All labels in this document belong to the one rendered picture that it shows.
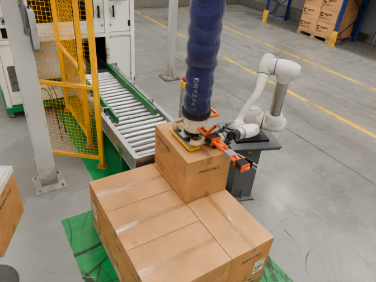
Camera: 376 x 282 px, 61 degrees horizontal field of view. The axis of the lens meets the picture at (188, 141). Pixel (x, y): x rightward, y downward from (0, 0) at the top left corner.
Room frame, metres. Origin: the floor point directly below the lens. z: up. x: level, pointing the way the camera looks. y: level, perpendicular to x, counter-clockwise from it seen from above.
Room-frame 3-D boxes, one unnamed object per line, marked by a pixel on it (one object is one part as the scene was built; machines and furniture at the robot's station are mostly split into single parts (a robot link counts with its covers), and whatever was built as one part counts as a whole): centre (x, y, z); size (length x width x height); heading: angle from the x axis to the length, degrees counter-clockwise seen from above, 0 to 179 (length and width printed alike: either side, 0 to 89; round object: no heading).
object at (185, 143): (2.19, 0.03, 0.99); 0.34 x 0.10 x 0.05; 34
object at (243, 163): (1.74, -0.37, 1.09); 0.08 x 0.07 x 0.05; 34
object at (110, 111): (3.65, 1.27, 0.60); 1.60 x 0.10 x 0.09; 35
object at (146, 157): (2.55, 0.18, 0.58); 0.70 x 0.03 x 0.06; 125
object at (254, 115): (2.73, -0.60, 0.94); 0.18 x 0.16 x 0.22; 74
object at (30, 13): (2.65, 1.35, 1.62); 0.20 x 0.05 x 0.30; 35
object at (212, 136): (2.04, -0.18, 1.09); 0.10 x 0.08 x 0.06; 124
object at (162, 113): (3.70, 0.58, 0.50); 2.31 x 0.05 x 0.19; 35
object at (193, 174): (2.26, -0.03, 0.74); 0.60 x 0.40 x 0.40; 31
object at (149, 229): (1.84, 0.05, 0.34); 1.20 x 1.00 x 0.40; 35
